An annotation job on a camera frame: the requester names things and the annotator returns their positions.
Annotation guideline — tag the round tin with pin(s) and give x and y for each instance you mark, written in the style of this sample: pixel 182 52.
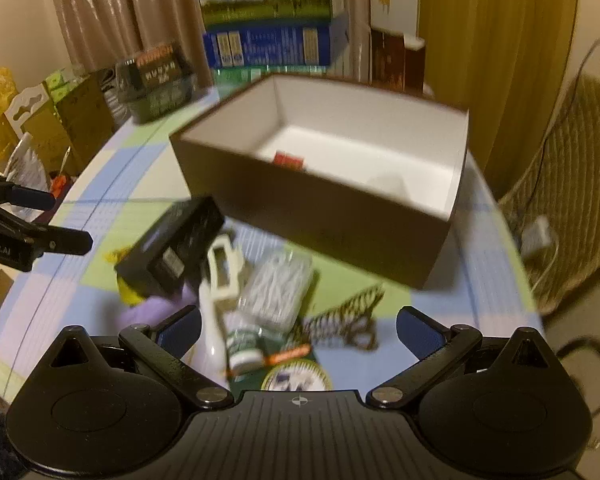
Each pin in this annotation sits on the round tin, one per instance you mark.
pixel 295 378

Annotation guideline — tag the small red packet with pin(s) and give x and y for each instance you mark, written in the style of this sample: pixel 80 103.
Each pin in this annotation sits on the small red packet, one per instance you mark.
pixel 290 160

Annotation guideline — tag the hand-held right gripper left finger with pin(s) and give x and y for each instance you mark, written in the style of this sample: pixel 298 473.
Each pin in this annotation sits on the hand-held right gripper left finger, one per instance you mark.
pixel 180 331

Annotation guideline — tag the small green label bottle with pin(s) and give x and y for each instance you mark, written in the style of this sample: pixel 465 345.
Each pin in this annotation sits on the small green label bottle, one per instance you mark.
pixel 242 341

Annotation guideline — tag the beige curtain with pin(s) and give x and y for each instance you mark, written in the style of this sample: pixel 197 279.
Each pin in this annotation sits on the beige curtain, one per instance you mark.
pixel 105 10

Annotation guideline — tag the grey plastic packet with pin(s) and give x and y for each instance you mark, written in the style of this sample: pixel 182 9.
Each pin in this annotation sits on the grey plastic packet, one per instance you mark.
pixel 27 167

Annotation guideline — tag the purple tube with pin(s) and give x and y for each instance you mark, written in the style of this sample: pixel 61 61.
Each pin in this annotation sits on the purple tube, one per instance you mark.
pixel 150 311

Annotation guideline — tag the yellow curtain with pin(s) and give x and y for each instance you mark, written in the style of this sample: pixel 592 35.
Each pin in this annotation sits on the yellow curtain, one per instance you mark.
pixel 490 50

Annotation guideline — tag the white hang tab box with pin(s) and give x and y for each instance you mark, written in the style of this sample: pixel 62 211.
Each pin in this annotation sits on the white hang tab box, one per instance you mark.
pixel 30 105

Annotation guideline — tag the blue printed carton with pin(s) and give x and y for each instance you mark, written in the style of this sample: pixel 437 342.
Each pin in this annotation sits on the blue printed carton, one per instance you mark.
pixel 275 42

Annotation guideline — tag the quilted beige cushion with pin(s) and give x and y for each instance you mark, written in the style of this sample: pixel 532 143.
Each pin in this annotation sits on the quilted beige cushion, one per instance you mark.
pixel 575 200

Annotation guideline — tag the yellow cloth item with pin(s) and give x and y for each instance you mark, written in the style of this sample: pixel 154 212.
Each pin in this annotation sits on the yellow cloth item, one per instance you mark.
pixel 111 256

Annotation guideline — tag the brown cardboard box white inside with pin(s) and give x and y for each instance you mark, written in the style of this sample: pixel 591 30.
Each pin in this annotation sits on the brown cardboard box white inside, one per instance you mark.
pixel 330 230

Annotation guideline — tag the black snack box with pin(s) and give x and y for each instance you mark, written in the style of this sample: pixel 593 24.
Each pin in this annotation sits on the black snack box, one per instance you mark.
pixel 157 82

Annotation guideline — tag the cream rectangular hair clip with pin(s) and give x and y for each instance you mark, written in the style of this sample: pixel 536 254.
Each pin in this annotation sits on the cream rectangular hair clip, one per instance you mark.
pixel 225 287

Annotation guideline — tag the brown cardboard carton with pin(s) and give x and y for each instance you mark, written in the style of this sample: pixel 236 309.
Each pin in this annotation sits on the brown cardboard carton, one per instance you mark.
pixel 82 115

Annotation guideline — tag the green drink pack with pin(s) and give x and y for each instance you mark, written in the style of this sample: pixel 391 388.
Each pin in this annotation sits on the green drink pack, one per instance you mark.
pixel 260 74

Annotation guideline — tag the orange label pen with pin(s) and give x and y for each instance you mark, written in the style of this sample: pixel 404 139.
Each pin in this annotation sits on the orange label pen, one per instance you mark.
pixel 287 353

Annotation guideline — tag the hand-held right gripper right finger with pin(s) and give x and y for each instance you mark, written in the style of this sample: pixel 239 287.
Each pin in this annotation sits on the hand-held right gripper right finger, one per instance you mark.
pixel 420 331

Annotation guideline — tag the black shaver box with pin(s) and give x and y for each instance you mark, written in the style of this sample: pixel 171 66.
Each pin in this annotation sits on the black shaver box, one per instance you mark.
pixel 170 245

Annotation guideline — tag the white charger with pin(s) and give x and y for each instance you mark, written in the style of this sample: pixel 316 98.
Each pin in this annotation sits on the white charger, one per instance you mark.
pixel 536 234

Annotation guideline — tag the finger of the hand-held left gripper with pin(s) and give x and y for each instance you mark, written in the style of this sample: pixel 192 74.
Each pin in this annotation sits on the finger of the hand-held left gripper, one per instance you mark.
pixel 62 242
pixel 30 197

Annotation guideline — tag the clear cotton swab box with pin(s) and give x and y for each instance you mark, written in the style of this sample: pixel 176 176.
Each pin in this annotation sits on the clear cotton swab box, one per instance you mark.
pixel 280 285

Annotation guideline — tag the dark red gift box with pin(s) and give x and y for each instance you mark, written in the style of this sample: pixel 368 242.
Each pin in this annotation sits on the dark red gift box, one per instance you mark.
pixel 395 62

